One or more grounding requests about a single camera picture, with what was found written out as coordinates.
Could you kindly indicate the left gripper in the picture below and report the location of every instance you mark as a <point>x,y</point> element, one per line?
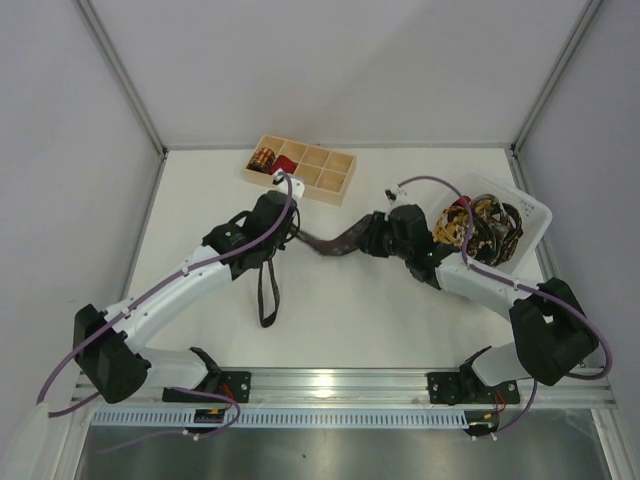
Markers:
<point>288,230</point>

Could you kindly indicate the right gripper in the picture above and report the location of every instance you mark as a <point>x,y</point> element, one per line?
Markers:
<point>377,234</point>

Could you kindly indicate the brown blue-flowered tie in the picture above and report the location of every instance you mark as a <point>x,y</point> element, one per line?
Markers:
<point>342,245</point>

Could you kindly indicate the white plastic basket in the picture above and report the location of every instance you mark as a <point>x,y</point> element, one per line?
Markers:
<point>536,216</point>

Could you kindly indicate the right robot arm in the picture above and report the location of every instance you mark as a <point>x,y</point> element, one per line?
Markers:
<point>550,334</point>

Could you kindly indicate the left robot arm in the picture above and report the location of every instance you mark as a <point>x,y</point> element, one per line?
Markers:
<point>111,345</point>

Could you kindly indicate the wooden compartment box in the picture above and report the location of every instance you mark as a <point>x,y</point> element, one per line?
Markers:
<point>327,173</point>

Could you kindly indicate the rolled red tie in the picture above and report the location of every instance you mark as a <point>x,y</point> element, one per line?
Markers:
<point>284,163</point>

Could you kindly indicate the rolled brown patterned tie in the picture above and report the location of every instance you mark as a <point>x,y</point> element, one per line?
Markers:
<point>262,160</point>

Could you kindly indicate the yellow patterned tie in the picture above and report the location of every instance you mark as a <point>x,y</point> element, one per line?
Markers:
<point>451,226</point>

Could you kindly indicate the red tie in basket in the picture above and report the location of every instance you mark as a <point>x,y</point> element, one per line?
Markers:
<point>462,202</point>

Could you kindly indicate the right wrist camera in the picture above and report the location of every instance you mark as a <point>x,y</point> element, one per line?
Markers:
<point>396,196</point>

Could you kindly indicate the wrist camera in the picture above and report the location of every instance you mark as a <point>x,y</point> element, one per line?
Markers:
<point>396,196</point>
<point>288,184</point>

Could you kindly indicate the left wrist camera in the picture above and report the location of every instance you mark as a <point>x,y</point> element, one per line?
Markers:
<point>288,184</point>

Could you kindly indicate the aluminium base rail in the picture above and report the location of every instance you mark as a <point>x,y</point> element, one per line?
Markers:
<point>357,387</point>

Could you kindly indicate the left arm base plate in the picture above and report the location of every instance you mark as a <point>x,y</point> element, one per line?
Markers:
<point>231,384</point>

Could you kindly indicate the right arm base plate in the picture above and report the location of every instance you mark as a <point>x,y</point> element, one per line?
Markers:
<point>451,388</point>

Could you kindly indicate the white slotted cable duct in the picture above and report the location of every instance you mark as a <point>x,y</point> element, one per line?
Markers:
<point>280,418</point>

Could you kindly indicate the left aluminium frame post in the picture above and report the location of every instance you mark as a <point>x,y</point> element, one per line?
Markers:
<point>111,57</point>

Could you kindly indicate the aluminium frame post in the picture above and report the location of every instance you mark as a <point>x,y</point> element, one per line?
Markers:
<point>578,32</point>
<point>111,57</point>

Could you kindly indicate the right aluminium frame post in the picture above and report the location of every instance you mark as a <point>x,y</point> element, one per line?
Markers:
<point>578,32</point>

